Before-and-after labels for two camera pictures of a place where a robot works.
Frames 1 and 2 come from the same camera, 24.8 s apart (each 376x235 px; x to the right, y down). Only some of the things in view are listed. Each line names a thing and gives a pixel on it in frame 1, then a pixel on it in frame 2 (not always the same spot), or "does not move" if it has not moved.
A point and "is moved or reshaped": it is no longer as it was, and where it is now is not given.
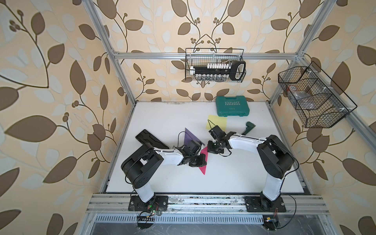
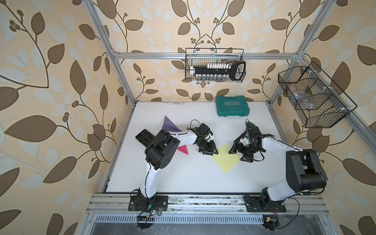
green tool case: x=232 y=105 does not move
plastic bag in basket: x=304 y=101 does not move
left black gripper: x=202 y=158 to x=211 y=149
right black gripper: x=210 y=150 to x=247 y=158
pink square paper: x=204 y=151 is moved or reshaped
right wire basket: x=318 y=102 does not move
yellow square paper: x=214 y=120 to x=224 y=159
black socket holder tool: x=234 y=70 does not move
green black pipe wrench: x=249 y=126 does not move
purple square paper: x=189 y=137 is moved or reshaped
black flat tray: x=145 y=136 does not move
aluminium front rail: x=206 y=203 does not move
